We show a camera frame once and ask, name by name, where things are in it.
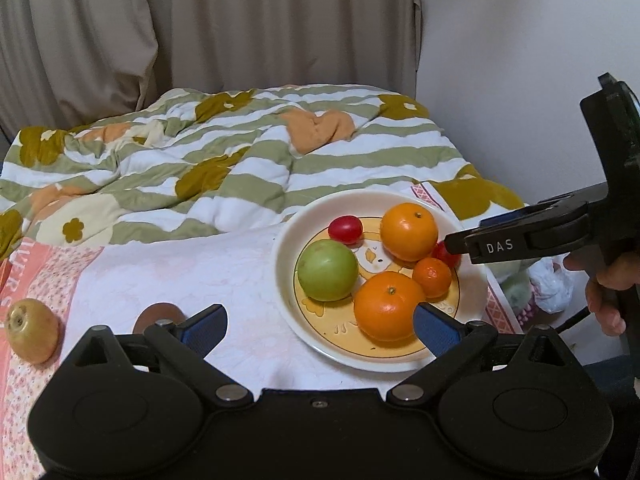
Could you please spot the cream and yellow plate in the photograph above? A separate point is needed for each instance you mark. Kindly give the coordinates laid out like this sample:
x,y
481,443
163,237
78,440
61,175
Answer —
x,y
330,330

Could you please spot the pale green bag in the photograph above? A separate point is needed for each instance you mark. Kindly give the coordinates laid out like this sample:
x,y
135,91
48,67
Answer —
x,y
515,287

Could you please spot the large orange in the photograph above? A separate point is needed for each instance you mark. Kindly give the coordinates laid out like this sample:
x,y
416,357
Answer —
x,y
410,232
387,305

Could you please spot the green apple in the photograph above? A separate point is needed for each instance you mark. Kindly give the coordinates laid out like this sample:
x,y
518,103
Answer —
x,y
327,270

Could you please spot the brown kiwi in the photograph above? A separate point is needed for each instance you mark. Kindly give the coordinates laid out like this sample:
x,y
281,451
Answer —
x,y
155,316

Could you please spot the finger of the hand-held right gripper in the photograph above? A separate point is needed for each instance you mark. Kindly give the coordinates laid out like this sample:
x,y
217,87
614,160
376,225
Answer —
x,y
565,202
500,246

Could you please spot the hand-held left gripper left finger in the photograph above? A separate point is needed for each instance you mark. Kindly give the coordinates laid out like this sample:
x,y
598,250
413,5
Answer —
x,y
205,332

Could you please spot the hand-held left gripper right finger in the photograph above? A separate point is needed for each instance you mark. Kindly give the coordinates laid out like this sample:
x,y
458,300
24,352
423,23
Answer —
x,y
435,330

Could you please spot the person's right hand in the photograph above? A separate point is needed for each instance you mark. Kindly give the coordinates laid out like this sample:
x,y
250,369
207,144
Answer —
x,y
607,305

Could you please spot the white plastic bag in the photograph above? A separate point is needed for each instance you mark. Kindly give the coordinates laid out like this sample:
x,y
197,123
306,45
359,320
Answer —
x,y
550,285

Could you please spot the small mandarin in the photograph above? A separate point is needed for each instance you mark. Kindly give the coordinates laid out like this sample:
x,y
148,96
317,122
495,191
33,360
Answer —
x,y
431,277

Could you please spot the yellow pear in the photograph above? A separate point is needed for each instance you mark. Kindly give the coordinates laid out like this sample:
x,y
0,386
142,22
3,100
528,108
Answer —
x,y
32,330

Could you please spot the pink floral tablecloth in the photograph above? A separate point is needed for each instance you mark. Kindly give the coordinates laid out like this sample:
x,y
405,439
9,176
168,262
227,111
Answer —
x,y
175,270

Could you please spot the green striped floral blanket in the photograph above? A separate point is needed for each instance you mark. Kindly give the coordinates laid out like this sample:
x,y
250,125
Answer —
x,y
250,175

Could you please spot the dark blue cloth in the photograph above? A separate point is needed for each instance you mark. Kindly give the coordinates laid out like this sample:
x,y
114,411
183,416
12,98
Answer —
x,y
615,377

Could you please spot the beige curtain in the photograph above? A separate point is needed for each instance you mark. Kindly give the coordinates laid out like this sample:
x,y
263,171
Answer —
x,y
225,25

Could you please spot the red cherry tomato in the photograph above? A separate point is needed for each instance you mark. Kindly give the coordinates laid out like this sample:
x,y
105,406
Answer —
x,y
345,228
450,260

